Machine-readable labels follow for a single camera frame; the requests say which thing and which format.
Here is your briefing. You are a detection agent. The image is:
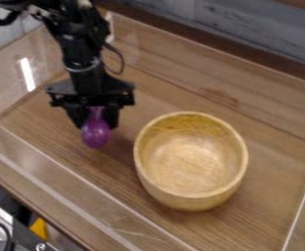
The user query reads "yellow tag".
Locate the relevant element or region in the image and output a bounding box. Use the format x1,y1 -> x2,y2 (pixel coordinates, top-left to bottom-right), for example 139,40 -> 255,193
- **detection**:
31,218 -> 48,240

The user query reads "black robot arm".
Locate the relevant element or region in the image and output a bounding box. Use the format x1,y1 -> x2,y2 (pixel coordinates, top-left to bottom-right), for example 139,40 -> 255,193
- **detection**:
0,0 -> 135,128

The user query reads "purple toy eggplant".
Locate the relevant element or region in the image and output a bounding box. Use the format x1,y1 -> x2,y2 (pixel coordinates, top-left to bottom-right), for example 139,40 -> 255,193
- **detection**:
82,107 -> 110,148

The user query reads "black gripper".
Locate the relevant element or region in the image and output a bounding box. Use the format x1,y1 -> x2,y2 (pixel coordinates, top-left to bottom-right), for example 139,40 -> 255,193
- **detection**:
44,60 -> 135,129

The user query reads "brown wooden bowl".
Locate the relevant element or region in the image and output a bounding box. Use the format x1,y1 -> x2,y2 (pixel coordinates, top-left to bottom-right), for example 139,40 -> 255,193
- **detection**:
134,111 -> 249,211

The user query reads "clear acrylic tray wall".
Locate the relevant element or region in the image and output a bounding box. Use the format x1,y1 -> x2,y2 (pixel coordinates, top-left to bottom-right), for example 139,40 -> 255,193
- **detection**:
0,126 -> 196,251

